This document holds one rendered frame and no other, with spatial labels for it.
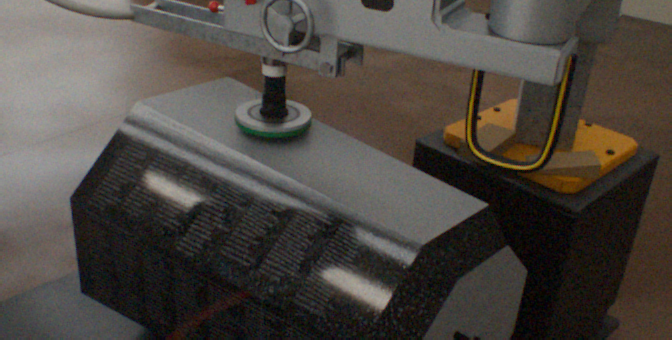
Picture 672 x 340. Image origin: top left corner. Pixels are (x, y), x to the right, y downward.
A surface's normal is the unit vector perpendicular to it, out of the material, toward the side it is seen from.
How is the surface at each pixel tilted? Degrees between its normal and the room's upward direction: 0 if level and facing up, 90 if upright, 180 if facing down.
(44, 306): 0
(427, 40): 90
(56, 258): 0
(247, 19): 90
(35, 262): 0
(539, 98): 90
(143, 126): 45
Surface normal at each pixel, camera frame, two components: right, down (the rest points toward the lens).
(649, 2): -0.62, 0.32
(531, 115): -0.26, 0.42
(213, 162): -0.42, -0.42
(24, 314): 0.07, -0.89
